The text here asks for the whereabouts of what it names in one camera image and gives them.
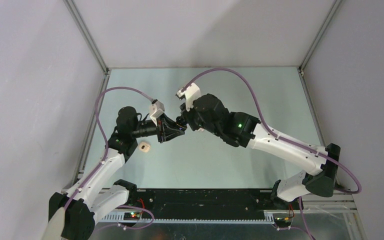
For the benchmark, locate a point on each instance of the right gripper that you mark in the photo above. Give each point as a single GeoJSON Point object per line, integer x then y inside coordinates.
{"type": "Point", "coordinates": [188, 115]}

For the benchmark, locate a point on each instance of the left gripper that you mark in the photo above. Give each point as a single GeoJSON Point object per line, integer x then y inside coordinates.
{"type": "Point", "coordinates": [167, 129]}

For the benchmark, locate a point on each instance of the black earbud charging case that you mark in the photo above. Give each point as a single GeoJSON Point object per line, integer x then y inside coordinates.
{"type": "Point", "coordinates": [181, 122]}

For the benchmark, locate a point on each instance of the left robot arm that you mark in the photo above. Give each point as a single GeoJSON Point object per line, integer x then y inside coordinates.
{"type": "Point", "coordinates": [73, 215]}

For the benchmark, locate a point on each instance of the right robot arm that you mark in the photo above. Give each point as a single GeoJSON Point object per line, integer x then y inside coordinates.
{"type": "Point", "coordinates": [239, 129]}

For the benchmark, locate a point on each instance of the white earbud charging case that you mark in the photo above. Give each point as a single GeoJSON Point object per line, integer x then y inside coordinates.
{"type": "Point", "coordinates": [144, 146]}

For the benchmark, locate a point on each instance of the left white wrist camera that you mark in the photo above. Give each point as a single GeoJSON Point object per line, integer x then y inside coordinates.
{"type": "Point", "coordinates": [156, 109]}

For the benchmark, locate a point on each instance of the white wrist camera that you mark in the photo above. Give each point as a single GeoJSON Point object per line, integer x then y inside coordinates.
{"type": "Point", "coordinates": [190, 94]}
{"type": "Point", "coordinates": [156, 109]}

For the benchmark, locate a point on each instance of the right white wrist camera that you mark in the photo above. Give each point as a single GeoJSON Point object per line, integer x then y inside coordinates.
{"type": "Point", "coordinates": [190, 94]}

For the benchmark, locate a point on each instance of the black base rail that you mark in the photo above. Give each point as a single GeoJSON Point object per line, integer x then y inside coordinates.
{"type": "Point", "coordinates": [245, 204]}

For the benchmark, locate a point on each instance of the aluminium frame rail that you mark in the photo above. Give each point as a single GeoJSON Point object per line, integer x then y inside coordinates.
{"type": "Point", "coordinates": [339, 203]}

